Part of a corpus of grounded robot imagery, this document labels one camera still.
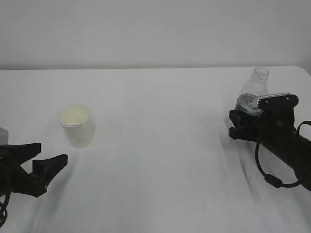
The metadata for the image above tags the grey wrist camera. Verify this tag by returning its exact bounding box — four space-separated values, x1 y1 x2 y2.
0 127 9 145
251 93 299 111

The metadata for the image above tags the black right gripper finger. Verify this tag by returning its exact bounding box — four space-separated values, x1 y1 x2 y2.
229 110 262 128
229 127 258 140

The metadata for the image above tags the white paper cup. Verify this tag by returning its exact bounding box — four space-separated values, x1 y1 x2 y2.
57 102 95 149

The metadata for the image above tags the clear green-label water bottle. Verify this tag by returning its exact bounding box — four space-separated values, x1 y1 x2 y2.
234 67 269 126

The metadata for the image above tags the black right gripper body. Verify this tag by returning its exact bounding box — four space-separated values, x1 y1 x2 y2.
252 108 298 152

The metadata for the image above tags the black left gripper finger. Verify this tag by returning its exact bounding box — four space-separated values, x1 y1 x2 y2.
0 143 41 163
32 154 68 186

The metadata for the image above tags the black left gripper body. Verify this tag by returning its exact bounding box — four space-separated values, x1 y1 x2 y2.
0 160 47 198

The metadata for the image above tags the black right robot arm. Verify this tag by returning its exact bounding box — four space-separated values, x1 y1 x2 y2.
229 109 311 190

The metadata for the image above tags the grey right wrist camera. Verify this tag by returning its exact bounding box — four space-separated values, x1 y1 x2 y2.
251 93 299 111

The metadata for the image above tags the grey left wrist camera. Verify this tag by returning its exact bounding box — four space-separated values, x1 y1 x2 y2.
0 127 9 145

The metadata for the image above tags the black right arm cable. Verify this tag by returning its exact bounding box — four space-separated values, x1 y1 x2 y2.
255 120 311 189

